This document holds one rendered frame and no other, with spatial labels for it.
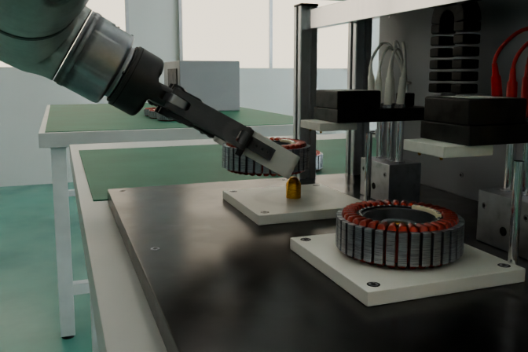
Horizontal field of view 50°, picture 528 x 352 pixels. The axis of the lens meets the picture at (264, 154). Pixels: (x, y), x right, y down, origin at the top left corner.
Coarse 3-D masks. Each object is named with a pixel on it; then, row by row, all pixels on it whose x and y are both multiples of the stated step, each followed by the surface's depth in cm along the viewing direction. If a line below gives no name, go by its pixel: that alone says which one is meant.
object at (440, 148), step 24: (432, 96) 53; (456, 96) 53; (480, 96) 53; (432, 120) 53; (456, 120) 49; (480, 120) 48; (504, 120) 49; (408, 144) 53; (432, 144) 49; (456, 144) 49; (480, 144) 48; (504, 144) 49; (504, 168) 57
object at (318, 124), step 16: (320, 96) 75; (336, 96) 70; (352, 96) 71; (368, 96) 72; (320, 112) 75; (336, 112) 70; (352, 112) 71; (368, 112) 72; (384, 112) 73; (400, 112) 73; (416, 112) 74; (320, 128) 70; (336, 128) 71; (352, 128) 72; (384, 128) 79; (400, 128) 75; (384, 144) 79; (400, 144) 75; (400, 160) 75
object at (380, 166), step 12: (372, 156) 81; (372, 168) 78; (384, 168) 75; (396, 168) 74; (408, 168) 75; (420, 168) 75; (372, 180) 78; (384, 180) 75; (396, 180) 74; (408, 180) 75; (360, 192) 81; (372, 192) 78; (384, 192) 75; (396, 192) 75; (408, 192) 75
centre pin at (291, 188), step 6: (288, 180) 73; (294, 180) 73; (288, 186) 73; (294, 186) 72; (300, 186) 73; (288, 192) 73; (294, 192) 73; (300, 192) 73; (288, 198) 73; (294, 198) 73
